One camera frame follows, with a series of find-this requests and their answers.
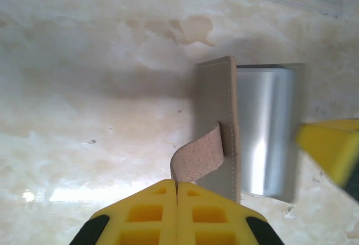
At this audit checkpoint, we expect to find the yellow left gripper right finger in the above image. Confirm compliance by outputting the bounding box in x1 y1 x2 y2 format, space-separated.
177 182 284 245

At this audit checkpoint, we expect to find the taupe leather card holder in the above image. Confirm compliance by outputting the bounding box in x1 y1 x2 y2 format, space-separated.
169 56 306 204

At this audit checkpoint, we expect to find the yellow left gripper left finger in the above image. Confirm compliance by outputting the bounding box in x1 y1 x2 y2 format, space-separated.
70 179 178 245

